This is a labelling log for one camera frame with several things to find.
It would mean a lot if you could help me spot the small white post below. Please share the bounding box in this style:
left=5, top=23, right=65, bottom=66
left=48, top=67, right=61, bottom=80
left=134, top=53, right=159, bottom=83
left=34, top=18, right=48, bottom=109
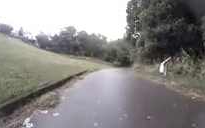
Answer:
left=158, top=56, right=173, bottom=76

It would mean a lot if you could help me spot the grass verge with leaves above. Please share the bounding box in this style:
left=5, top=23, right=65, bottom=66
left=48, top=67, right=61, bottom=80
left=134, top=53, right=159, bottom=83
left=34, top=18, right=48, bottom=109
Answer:
left=132, top=63, right=205, bottom=104

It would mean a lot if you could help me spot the row of distant trees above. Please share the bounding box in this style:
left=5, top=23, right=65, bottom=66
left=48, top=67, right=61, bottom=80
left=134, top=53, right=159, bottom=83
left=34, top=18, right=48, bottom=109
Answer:
left=0, top=16, right=134, bottom=67

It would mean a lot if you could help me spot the wet dark asphalt path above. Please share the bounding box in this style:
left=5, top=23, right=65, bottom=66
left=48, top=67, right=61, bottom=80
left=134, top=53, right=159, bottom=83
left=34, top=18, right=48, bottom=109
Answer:
left=21, top=67, right=205, bottom=128

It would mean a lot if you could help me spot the grass slope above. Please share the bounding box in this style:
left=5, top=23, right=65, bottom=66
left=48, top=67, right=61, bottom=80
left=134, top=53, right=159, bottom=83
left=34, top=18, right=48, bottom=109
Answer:
left=0, top=30, right=113, bottom=109

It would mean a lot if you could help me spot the dense dark wood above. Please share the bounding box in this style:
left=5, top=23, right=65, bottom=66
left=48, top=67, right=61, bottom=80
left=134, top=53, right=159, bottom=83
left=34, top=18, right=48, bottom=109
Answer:
left=124, top=0, right=205, bottom=79

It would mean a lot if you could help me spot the concrete drainage kerb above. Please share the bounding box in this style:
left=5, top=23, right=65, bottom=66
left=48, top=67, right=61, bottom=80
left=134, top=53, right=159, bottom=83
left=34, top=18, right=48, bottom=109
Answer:
left=0, top=69, right=91, bottom=122

